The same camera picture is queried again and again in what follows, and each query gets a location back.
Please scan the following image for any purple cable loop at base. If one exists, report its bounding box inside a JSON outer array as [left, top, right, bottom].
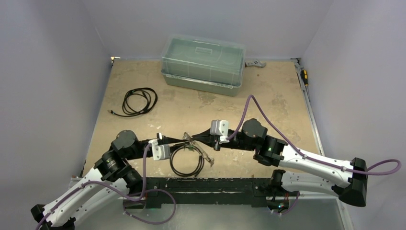
[[122, 187, 177, 225]]

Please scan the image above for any round black cable loop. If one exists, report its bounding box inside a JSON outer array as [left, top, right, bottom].
[[169, 144, 205, 178]]

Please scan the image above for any yellow black screwdriver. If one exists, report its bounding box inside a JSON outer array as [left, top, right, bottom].
[[300, 69, 308, 87]]

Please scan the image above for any coiled black USB cable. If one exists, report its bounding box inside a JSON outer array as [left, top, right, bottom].
[[108, 87, 158, 117]]

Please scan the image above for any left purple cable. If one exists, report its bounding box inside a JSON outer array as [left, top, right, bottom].
[[34, 143, 153, 230]]

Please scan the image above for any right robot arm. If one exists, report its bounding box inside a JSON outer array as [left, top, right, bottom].
[[192, 118, 368, 207]]

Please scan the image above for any silver adjustable wrench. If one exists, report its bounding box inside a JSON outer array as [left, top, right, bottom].
[[245, 60, 267, 68]]

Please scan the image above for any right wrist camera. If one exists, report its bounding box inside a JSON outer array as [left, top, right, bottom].
[[209, 119, 229, 143]]

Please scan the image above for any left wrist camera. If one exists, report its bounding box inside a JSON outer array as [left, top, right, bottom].
[[148, 139, 170, 161]]

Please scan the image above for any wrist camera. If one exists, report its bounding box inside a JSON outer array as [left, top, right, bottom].
[[148, 139, 170, 161], [209, 119, 229, 143]]

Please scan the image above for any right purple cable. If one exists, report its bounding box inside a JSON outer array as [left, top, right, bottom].
[[226, 94, 402, 176]]

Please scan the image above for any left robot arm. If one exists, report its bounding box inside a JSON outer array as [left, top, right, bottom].
[[31, 130, 185, 230]]

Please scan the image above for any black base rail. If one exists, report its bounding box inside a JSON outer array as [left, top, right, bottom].
[[124, 170, 297, 211]]

